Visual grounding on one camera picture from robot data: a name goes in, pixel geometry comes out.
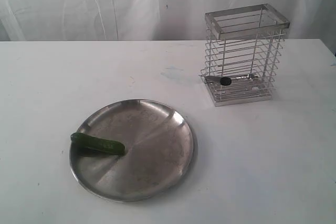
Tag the green cucumber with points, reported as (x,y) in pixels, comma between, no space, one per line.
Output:
(98,144)

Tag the round stainless steel plate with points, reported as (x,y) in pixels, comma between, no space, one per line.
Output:
(159,149)

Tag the white backdrop curtain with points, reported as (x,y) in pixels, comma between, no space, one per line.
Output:
(30,20)

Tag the black handled knife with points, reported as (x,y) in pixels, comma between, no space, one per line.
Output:
(226,81)

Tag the chrome wire utensil basket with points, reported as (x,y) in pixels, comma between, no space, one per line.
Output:
(241,41)

